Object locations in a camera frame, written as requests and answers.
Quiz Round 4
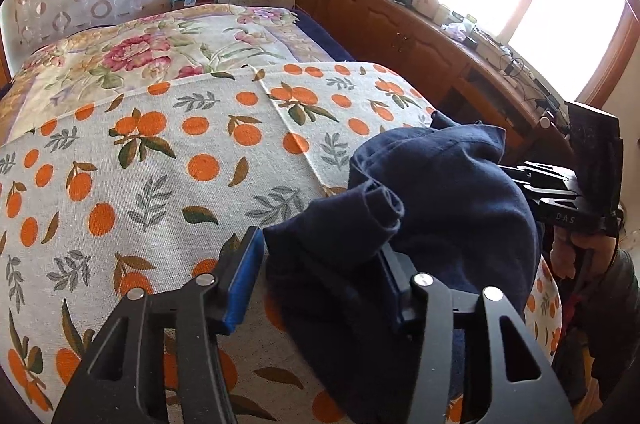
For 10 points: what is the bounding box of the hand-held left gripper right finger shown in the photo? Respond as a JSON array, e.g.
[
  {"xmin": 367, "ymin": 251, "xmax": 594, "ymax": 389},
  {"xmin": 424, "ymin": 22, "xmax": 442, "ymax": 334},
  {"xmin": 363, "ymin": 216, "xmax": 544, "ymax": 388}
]
[{"xmin": 380, "ymin": 244, "xmax": 573, "ymax": 424}]

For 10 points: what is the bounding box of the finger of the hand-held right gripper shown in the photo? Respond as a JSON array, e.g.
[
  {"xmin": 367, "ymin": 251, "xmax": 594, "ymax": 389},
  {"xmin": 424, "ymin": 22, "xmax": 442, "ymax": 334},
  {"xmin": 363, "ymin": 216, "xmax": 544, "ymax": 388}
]
[
  {"xmin": 500, "ymin": 162, "xmax": 578, "ymax": 185},
  {"xmin": 517, "ymin": 183, "xmax": 583, "ymax": 205}
]

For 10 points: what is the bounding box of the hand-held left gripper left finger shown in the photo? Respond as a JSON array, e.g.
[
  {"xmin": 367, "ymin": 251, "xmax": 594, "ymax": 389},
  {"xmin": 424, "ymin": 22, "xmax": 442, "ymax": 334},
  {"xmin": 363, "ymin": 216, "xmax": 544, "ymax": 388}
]
[{"xmin": 52, "ymin": 226, "xmax": 266, "ymax": 424}]

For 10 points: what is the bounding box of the navy blue printed t-shirt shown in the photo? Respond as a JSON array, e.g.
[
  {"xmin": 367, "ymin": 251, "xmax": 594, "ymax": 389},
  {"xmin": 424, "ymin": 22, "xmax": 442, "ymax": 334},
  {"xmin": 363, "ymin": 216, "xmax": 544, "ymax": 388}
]
[{"xmin": 262, "ymin": 109, "xmax": 546, "ymax": 424}]

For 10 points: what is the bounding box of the person's right forearm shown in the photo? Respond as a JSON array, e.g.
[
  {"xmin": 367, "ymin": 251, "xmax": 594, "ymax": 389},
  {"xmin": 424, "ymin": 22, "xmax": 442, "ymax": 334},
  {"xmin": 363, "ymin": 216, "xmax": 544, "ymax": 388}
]
[{"xmin": 565, "ymin": 249, "xmax": 640, "ymax": 410}]

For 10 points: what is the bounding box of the person's right hand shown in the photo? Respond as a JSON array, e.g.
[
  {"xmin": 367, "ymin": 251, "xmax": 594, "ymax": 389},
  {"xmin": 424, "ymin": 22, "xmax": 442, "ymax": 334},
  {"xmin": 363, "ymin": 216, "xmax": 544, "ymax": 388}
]
[{"xmin": 550, "ymin": 231, "xmax": 621, "ymax": 285}]

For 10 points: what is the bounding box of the orange fruit print blanket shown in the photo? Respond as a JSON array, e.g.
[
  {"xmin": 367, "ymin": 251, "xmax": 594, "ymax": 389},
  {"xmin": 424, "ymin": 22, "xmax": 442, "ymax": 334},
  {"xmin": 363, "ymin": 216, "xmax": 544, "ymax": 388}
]
[{"xmin": 0, "ymin": 61, "xmax": 563, "ymax": 424}]

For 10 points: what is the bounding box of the wooden sideboard cabinet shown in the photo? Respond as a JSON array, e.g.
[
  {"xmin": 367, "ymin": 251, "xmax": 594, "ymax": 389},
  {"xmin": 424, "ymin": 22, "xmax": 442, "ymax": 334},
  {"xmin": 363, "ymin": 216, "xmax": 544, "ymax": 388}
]
[{"xmin": 295, "ymin": 0, "xmax": 576, "ymax": 165}]

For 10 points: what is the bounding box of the navy blue bedsheet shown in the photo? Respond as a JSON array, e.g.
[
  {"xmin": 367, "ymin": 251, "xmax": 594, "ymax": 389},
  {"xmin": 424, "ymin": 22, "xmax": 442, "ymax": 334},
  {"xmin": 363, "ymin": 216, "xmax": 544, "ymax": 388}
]
[{"xmin": 290, "ymin": 8, "xmax": 356, "ymax": 64}]

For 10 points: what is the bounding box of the floral blanket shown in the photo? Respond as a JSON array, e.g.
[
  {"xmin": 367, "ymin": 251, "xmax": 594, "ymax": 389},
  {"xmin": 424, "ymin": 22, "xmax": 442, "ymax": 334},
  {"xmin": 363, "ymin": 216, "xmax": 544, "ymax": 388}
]
[{"xmin": 0, "ymin": 4, "xmax": 328, "ymax": 139}]

